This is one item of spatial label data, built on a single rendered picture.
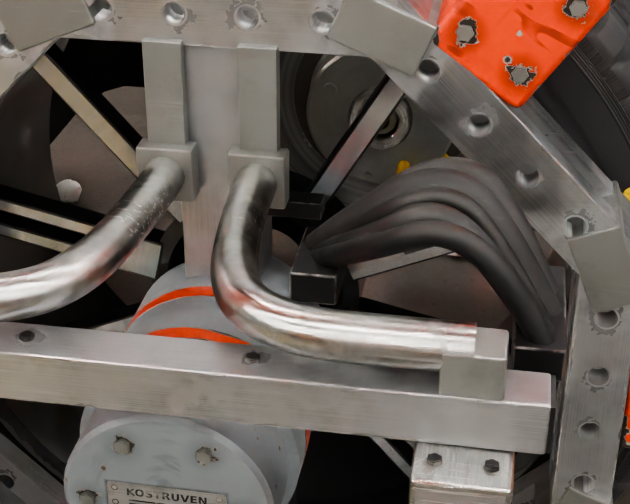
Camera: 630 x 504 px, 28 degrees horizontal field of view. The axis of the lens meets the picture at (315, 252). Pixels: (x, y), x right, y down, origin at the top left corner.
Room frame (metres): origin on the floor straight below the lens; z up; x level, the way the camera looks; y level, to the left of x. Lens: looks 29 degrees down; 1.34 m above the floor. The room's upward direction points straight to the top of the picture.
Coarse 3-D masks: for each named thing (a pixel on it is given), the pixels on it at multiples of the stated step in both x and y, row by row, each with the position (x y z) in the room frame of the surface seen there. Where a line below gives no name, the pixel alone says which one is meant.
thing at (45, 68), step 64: (64, 64) 0.84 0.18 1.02; (0, 128) 0.92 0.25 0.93; (128, 128) 0.84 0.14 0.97; (0, 192) 0.85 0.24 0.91; (320, 192) 0.81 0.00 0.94; (0, 256) 0.92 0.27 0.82; (64, 320) 0.96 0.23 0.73; (128, 320) 0.83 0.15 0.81; (512, 320) 0.97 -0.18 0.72; (64, 448) 0.84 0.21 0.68; (320, 448) 0.92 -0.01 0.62; (384, 448) 0.80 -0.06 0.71
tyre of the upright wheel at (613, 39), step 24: (624, 0) 0.86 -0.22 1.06; (600, 24) 0.77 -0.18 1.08; (624, 24) 0.80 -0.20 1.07; (576, 48) 0.76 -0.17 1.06; (600, 48) 0.76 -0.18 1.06; (624, 48) 0.77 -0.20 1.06; (552, 72) 0.76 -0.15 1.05; (576, 72) 0.76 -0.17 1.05; (600, 72) 0.76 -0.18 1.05; (624, 72) 0.76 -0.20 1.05; (552, 96) 0.76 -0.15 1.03; (576, 96) 0.76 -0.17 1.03; (600, 96) 0.76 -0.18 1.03; (624, 96) 0.75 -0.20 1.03; (576, 120) 0.76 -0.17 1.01; (600, 120) 0.75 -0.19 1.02; (624, 120) 0.75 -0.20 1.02; (600, 144) 0.75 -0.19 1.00; (624, 144) 0.75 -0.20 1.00; (600, 168) 0.76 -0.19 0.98; (624, 168) 0.75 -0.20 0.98; (624, 192) 0.75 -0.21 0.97; (0, 432) 0.83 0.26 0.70; (624, 456) 0.75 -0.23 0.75; (624, 480) 0.75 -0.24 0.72
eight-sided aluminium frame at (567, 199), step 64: (0, 0) 0.73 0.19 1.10; (64, 0) 0.72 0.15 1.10; (128, 0) 0.72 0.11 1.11; (192, 0) 0.71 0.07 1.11; (256, 0) 0.71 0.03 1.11; (320, 0) 0.70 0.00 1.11; (384, 0) 0.69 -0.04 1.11; (0, 64) 0.73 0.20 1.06; (384, 64) 0.69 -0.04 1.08; (448, 64) 0.69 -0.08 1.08; (448, 128) 0.69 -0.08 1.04; (512, 128) 0.68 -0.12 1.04; (512, 192) 0.68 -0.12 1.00; (576, 192) 0.68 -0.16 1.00; (576, 256) 0.67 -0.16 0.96; (576, 320) 0.67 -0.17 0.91; (576, 384) 0.67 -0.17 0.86; (0, 448) 0.79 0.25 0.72; (576, 448) 0.67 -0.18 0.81
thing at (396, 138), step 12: (360, 96) 1.14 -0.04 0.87; (360, 108) 1.14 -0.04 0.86; (396, 108) 1.13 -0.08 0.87; (408, 108) 1.14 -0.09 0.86; (348, 120) 1.14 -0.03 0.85; (396, 120) 1.14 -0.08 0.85; (408, 120) 1.13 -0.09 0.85; (384, 132) 1.14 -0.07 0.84; (396, 132) 1.13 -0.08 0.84; (408, 132) 1.13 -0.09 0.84; (372, 144) 1.14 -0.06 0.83; (384, 144) 1.13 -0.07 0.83; (396, 144) 1.13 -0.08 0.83
